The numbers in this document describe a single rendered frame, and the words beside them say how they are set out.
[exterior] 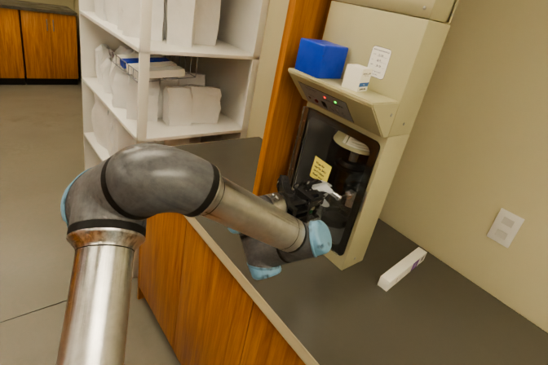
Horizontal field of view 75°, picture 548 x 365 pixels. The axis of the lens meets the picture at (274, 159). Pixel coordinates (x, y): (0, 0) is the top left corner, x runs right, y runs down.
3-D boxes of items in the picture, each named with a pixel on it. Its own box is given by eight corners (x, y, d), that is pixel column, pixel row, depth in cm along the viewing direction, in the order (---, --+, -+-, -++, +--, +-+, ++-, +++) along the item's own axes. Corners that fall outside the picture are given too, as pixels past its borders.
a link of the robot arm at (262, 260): (283, 275, 79) (269, 226, 81) (245, 283, 85) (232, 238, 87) (300, 266, 86) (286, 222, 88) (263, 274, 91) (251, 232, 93)
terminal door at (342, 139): (283, 207, 134) (307, 105, 117) (342, 257, 114) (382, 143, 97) (281, 207, 134) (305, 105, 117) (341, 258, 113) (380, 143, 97)
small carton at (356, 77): (351, 85, 99) (356, 63, 96) (366, 90, 96) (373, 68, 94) (341, 86, 95) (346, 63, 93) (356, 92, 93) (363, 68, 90)
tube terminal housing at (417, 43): (324, 203, 153) (380, 10, 121) (386, 248, 131) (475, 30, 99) (279, 216, 137) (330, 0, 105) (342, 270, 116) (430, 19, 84)
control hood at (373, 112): (307, 98, 117) (314, 68, 113) (388, 138, 96) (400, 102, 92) (280, 99, 110) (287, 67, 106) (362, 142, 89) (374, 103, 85)
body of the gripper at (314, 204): (320, 217, 101) (288, 228, 93) (300, 201, 106) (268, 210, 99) (327, 194, 97) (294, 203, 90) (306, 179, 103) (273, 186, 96)
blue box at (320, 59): (317, 69, 112) (324, 40, 108) (341, 79, 105) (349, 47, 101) (293, 68, 105) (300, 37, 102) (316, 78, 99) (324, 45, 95)
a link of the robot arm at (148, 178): (159, 106, 51) (332, 217, 84) (115, 135, 57) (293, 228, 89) (143, 177, 45) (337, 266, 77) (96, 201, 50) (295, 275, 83)
